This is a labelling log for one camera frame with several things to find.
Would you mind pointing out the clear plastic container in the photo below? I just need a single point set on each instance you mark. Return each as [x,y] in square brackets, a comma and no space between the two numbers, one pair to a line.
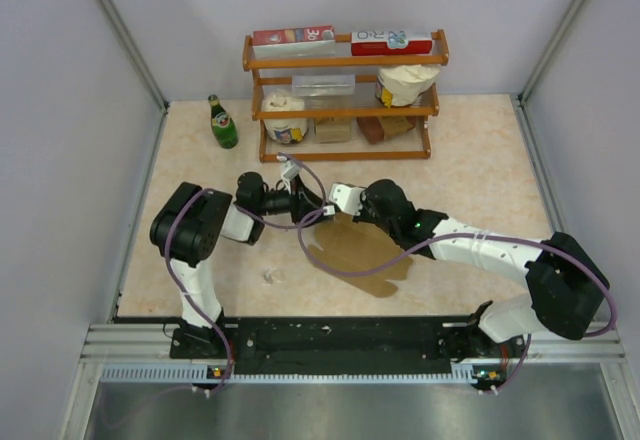
[323,85]

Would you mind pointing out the brown cardboard box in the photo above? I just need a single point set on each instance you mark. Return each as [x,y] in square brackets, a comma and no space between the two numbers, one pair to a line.
[354,247]

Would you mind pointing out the red white carton box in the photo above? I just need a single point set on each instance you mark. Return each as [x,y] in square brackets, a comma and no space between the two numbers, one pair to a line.
[390,42]

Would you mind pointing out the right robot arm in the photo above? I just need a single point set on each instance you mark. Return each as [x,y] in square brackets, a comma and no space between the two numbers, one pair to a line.
[564,288]

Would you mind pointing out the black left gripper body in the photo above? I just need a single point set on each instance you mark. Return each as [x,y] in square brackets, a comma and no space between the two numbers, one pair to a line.
[276,202]

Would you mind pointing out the tan sponge block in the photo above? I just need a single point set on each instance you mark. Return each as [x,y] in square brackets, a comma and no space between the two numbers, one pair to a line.
[332,130]

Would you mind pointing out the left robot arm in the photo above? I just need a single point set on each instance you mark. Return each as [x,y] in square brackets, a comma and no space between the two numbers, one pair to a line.
[187,229]

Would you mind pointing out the orange wooden shelf rack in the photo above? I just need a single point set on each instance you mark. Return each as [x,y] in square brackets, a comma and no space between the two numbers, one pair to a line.
[334,108]

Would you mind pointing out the green glass bottle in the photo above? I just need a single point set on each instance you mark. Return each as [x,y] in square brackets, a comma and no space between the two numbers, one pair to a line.
[222,124]

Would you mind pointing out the red foil wrap box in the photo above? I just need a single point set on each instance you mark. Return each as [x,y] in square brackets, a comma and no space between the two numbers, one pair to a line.
[311,41]

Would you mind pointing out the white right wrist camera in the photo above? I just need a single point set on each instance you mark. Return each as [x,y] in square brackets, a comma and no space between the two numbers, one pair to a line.
[344,198]

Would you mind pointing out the brown scouring pad pack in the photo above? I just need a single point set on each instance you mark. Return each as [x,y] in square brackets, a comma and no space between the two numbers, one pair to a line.
[379,129]

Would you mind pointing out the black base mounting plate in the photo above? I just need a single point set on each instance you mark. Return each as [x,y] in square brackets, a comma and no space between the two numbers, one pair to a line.
[343,345]

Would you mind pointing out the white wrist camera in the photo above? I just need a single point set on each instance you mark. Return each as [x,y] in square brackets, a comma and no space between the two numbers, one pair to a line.
[344,198]
[289,170]

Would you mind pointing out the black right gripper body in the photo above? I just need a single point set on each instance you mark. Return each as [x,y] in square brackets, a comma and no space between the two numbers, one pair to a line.
[367,215]

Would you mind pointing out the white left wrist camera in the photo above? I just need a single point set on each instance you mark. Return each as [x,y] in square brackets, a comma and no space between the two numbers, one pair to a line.
[289,170]

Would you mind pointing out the white bag upper shelf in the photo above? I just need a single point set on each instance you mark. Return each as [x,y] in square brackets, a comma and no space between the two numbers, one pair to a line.
[402,85]

